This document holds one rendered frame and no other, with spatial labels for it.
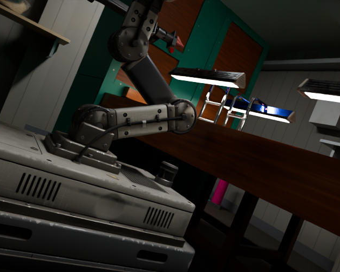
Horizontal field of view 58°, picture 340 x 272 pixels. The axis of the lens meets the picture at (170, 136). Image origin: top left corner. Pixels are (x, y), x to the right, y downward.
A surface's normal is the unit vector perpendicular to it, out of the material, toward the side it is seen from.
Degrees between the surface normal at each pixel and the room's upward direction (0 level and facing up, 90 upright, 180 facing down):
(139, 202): 90
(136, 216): 90
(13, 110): 90
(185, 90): 90
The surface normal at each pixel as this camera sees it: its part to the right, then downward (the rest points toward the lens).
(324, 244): -0.80, -0.34
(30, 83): 0.46, 0.18
